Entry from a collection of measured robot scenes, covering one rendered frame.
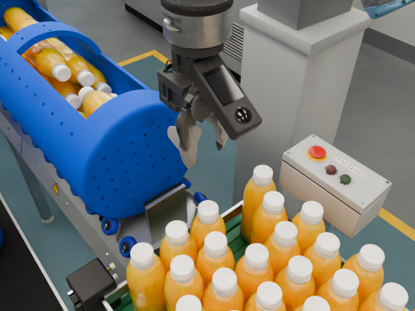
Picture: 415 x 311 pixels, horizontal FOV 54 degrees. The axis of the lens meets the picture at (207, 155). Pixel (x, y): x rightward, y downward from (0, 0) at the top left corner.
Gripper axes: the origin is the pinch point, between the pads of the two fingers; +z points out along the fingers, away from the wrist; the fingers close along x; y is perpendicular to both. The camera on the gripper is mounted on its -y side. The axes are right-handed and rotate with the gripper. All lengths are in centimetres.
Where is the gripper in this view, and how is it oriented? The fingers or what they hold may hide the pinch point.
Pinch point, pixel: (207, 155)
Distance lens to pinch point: 66.2
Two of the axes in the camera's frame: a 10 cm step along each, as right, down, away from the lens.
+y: -6.5, -5.2, 5.5
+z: 0.0, 7.3, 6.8
